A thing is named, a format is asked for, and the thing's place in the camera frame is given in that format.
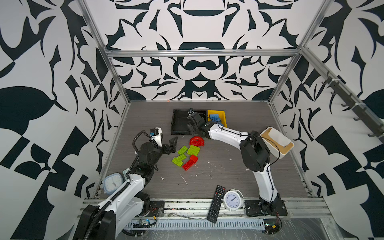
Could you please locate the blue square clock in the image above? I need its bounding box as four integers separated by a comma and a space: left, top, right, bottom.
103, 173, 124, 195

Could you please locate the white tissue box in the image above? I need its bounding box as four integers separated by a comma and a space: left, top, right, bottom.
261, 127, 295, 159

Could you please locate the black left storage bin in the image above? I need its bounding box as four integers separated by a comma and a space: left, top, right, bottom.
171, 109, 190, 135

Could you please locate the green L-shaped lego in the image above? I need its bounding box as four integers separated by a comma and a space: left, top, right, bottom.
172, 154, 187, 167

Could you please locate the green square lego plate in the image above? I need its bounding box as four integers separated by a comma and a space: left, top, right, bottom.
187, 145, 201, 157

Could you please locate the red arch lego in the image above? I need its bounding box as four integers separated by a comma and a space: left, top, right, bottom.
190, 136, 205, 147

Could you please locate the white cable duct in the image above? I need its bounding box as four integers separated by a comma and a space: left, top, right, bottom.
125, 219, 265, 231

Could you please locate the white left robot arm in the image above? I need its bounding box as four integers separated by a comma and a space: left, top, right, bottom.
73, 128, 178, 240

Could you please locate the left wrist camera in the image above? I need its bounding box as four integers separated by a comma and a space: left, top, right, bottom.
150, 127, 162, 148

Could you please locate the white alarm clock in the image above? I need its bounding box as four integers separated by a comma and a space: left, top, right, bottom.
223, 189, 244, 212

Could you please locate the green small lego brick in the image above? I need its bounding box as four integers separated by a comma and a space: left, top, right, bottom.
177, 146, 189, 155

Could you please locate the black storage bin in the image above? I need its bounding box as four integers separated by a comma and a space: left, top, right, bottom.
171, 109, 190, 135
190, 111, 207, 137

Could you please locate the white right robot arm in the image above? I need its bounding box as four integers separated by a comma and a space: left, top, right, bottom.
187, 109, 288, 217

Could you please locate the red lego pair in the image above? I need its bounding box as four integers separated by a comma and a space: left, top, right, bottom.
182, 155, 198, 171

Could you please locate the wall hook rack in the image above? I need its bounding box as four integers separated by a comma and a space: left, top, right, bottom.
322, 71, 384, 144

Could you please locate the yellow storage bin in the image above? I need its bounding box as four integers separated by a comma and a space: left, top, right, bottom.
207, 110, 227, 128

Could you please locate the black remote control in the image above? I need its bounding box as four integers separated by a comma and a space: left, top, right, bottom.
207, 185, 226, 224

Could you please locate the blue lego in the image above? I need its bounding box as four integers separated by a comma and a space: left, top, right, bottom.
209, 114, 223, 126

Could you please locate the black middle storage bin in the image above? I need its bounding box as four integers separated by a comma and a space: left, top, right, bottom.
190, 111, 207, 137

